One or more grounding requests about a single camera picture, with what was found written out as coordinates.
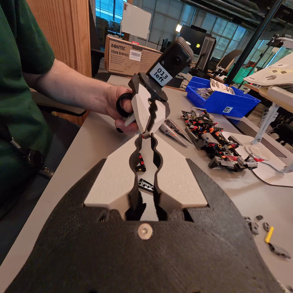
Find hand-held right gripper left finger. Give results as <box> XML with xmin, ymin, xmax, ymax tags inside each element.
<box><xmin>84</xmin><ymin>134</ymin><xmax>143</xmax><ymax>210</ymax></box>

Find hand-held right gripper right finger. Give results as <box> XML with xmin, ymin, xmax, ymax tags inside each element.
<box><xmin>149</xmin><ymin>133</ymin><xmax>208</xmax><ymax>209</ymax></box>

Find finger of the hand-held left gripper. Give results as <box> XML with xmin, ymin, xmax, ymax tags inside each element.
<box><xmin>146</xmin><ymin>98</ymin><xmax>171</xmax><ymax>135</ymax></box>
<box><xmin>132</xmin><ymin>83</ymin><xmax>155</xmax><ymax>135</ymax></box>

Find black lego frame assembly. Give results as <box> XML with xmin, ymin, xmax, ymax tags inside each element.
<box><xmin>135</xmin><ymin>153</ymin><xmax>147</xmax><ymax>172</ymax></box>

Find person's left forearm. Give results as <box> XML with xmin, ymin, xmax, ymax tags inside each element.
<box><xmin>23</xmin><ymin>58</ymin><xmax>110</xmax><ymax>115</ymax></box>

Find black curved lego beam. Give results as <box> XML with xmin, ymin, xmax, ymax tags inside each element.
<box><xmin>138</xmin><ymin>178</ymin><xmax>155</xmax><ymax>191</ymax></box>

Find partly built lego car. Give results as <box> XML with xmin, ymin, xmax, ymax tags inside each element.
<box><xmin>181</xmin><ymin>108</ymin><xmax>265</xmax><ymax>173</ymax></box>

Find lego instruction booklet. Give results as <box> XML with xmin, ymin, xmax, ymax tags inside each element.
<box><xmin>243</xmin><ymin>52</ymin><xmax>293</xmax><ymax>92</ymax></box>

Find pile of loose lego pieces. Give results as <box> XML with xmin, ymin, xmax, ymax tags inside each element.
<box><xmin>244</xmin><ymin>215</ymin><xmax>291</xmax><ymax>259</ymax></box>

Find person's left hand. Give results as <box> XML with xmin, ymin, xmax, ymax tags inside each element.
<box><xmin>104</xmin><ymin>85</ymin><xmax>139</xmax><ymax>136</ymax></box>

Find small black device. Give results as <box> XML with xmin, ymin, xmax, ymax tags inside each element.
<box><xmin>169</xmin><ymin>74</ymin><xmax>186</xmax><ymax>88</ymax></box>

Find black monitor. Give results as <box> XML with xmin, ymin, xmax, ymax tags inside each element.
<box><xmin>179</xmin><ymin>24</ymin><xmax>207</xmax><ymax>49</ymax></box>

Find blue storage bin white label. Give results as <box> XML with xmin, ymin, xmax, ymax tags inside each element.
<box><xmin>185</xmin><ymin>76</ymin><xmax>262</xmax><ymax>119</ymax></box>

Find clear plastic bags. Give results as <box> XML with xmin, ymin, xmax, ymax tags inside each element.
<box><xmin>194</xmin><ymin>88</ymin><xmax>216</xmax><ymax>100</ymax></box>

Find cardboard box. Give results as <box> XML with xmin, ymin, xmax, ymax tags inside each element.
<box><xmin>104</xmin><ymin>35</ymin><xmax>163</xmax><ymax>77</ymax></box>

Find whiteboard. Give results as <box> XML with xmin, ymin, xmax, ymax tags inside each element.
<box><xmin>121</xmin><ymin>2</ymin><xmax>152</xmax><ymax>41</ymax></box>

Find printed sheet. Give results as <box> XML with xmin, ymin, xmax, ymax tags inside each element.
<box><xmin>209</xmin><ymin>78</ymin><xmax>236</xmax><ymax>96</ymax></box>

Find beige chair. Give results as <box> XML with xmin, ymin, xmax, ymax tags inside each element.
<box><xmin>213</xmin><ymin>49</ymin><xmax>243</xmax><ymax>77</ymax></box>

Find black office chair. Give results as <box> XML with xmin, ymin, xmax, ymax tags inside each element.
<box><xmin>31</xmin><ymin>90</ymin><xmax>87</xmax><ymax>117</ymax></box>

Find black pole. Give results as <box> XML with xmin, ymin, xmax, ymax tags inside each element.
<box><xmin>224</xmin><ymin>0</ymin><xmax>285</xmax><ymax>85</ymax></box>

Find white rounded board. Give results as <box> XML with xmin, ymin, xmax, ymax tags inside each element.
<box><xmin>222</xmin><ymin>131</ymin><xmax>293</xmax><ymax>187</ymax></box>

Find wooden partition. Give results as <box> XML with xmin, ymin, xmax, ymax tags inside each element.
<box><xmin>26</xmin><ymin>0</ymin><xmax>92</xmax><ymax>127</ymax></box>

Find black belt clip strap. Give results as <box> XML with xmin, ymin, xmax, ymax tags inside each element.
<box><xmin>10</xmin><ymin>140</ymin><xmax>54</xmax><ymax>179</ymax></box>

